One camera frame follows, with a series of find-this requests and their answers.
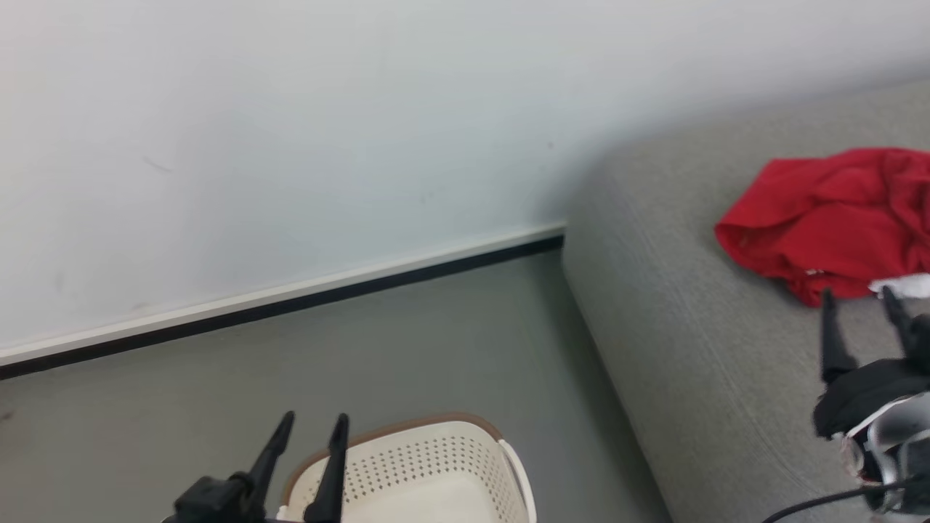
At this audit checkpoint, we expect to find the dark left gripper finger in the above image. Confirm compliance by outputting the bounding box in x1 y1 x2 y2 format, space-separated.
303 413 351 523
246 410 296 502

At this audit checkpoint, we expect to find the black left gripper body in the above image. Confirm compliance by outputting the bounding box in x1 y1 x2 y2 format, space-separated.
161 471 313 523

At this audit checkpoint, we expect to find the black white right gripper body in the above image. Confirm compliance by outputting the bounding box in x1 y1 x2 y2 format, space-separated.
812 356 930 514

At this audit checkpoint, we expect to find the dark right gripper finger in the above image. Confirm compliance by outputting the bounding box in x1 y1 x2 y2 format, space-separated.
880 285 930 361
819 288 860 384

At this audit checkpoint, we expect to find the red shirt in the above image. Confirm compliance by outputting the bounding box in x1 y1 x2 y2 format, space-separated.
714 147 930 308

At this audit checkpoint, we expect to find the grey fabric sofa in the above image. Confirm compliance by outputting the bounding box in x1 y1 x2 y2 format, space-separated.
561 78 930 523

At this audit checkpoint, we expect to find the cream perforated laundry basket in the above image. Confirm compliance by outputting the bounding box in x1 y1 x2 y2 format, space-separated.
276 413 538 523

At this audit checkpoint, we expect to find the white and black wall skirting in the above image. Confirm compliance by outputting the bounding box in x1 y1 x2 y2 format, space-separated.
0 224 566 381

